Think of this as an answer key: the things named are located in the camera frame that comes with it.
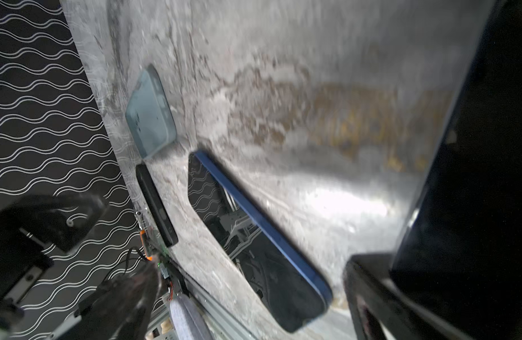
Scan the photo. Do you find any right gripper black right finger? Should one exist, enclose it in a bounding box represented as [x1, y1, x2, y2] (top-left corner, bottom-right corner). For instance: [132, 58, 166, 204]
[343, 254, 471, 339]

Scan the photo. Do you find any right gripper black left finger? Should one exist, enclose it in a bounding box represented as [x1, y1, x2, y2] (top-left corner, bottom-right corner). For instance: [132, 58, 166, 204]
[52, 262, 161, 339]

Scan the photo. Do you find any blue phone black screen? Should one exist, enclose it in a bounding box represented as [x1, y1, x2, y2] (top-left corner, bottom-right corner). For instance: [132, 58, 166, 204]
[187, 151, 333, 333]

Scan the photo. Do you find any clear light blue phone case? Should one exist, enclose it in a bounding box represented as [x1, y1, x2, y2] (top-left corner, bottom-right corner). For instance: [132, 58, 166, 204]
[125, 65, 177, 160]

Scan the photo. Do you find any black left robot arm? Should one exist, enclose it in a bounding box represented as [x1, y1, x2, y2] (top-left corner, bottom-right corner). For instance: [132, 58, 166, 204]
[0, 194, 108, 339]

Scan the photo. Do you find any black phone case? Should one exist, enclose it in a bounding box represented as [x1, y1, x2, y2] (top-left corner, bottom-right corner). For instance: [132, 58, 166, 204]
[135, 163, 179, 247]

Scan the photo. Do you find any grey cloth front rail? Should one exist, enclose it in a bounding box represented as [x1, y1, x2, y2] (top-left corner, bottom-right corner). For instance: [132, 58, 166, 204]
[168, 293, 214, 340]

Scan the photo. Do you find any aluminium front rail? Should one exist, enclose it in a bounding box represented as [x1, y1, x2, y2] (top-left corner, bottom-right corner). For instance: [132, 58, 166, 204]
[145, 259, 255, 340]

